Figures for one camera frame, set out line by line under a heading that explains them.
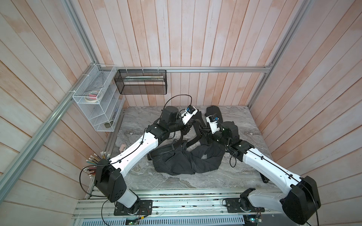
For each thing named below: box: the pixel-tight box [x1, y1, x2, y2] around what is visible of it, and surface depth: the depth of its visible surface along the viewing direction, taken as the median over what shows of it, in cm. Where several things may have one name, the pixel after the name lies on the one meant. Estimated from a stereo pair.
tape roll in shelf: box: [84, 90, 100, 104], surface depth 74 cm
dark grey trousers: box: [147, 105, 227, 176], surface depth 83 cm
